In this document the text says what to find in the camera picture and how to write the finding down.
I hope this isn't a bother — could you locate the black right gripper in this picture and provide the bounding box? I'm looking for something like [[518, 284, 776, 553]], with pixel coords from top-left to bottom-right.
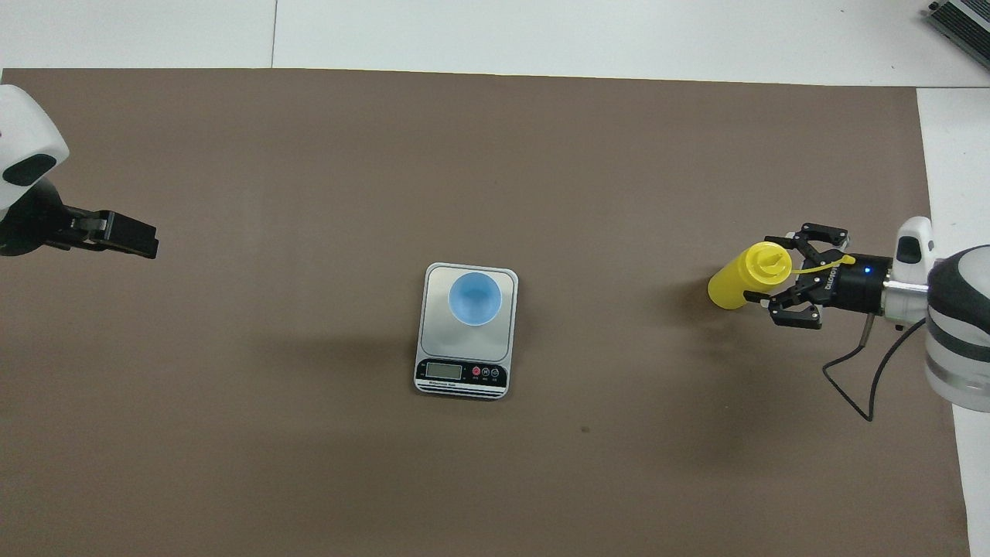
[[743, 223, 895, 332]]

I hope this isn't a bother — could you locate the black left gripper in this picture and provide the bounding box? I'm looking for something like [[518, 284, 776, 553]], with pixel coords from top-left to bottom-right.
[[0, 178, 160, 260]]

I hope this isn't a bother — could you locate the yellow squeeze seasoning bottle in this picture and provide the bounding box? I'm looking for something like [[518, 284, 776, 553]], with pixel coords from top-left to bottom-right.
[[707, 241, 856, 311]]

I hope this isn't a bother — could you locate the light blue plastic cup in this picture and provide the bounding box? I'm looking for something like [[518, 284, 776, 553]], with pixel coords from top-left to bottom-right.
[[449, 271, 504, 327]]

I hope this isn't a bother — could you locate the silver digital kitchen scale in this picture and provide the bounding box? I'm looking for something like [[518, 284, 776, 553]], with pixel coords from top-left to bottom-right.
[[414, 262, 519, 400]]

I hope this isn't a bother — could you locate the grey ribbed metal device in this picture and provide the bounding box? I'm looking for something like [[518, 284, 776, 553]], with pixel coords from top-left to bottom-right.
[[928, 0, 990, 72]]

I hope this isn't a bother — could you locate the brown table mat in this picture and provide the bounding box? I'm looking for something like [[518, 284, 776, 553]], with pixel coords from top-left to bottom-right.
[[0, 68, 972, 557]]

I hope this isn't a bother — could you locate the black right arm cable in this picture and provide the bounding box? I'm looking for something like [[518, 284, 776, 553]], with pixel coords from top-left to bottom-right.
[[821, 313, 929, 423]]

